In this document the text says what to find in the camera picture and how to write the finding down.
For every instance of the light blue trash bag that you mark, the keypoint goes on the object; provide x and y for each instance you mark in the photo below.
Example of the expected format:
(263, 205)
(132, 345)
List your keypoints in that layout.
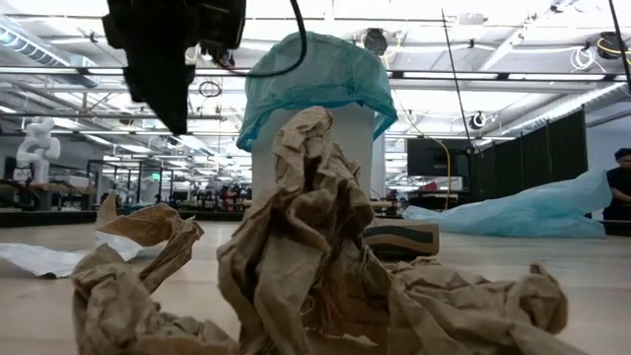
(517, 212)

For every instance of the teal plastic trash bag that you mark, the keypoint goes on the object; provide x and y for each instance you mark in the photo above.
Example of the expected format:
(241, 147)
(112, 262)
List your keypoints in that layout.
(335, 74)

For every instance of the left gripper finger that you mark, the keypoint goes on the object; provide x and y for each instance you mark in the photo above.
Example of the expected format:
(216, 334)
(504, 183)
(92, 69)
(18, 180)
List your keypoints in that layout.
(165, 93)

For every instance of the thin black pole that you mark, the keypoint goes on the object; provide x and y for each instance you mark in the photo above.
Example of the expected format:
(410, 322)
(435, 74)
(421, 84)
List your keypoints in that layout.
(456, 79)

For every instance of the black table frame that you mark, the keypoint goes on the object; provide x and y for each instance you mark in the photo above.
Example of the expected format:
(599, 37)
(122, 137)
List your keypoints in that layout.
(49, 218)

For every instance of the black monitor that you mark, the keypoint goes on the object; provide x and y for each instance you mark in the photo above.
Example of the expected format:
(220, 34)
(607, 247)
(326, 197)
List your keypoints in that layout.
(429, 158)

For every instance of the black partition screen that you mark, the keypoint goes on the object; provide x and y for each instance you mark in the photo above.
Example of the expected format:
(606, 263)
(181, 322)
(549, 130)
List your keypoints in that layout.
(532, 158)

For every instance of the white robot figure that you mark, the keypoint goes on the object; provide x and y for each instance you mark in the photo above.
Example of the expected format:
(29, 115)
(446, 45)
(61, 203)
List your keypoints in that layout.
(37, 148)

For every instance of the person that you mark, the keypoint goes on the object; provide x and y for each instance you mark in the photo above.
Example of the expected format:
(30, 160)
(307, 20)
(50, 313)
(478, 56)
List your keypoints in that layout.
(618, 187)

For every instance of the slanted black pole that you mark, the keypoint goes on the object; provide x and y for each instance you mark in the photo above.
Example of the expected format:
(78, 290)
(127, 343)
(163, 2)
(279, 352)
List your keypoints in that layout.
(620, 44)

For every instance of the large brown paper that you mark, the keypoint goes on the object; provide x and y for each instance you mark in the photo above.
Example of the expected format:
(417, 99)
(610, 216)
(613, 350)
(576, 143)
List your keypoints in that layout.
(301, 256)

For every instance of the white plastic trash bin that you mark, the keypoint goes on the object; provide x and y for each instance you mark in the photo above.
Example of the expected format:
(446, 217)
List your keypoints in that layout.
(355, 148)

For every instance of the white plastic wrapper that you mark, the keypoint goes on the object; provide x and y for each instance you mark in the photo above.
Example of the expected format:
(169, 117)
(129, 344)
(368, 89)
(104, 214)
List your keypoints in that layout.
(39, 259)

